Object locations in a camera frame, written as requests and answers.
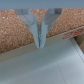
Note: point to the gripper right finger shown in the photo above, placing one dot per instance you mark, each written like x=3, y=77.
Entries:
x=46, y=26

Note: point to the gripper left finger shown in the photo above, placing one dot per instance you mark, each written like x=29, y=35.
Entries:
x=34, y=26

